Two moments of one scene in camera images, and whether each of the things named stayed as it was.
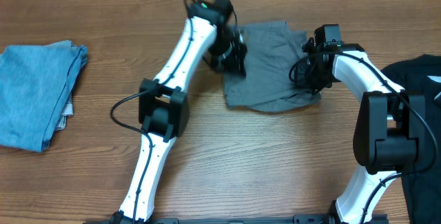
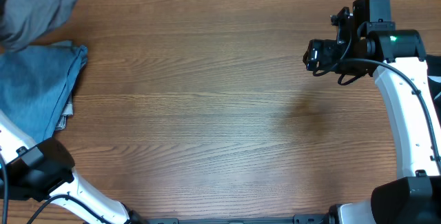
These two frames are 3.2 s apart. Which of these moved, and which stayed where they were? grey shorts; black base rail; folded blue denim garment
Moved: grey shorts
Stayed: folded blue denim garment; black base rail
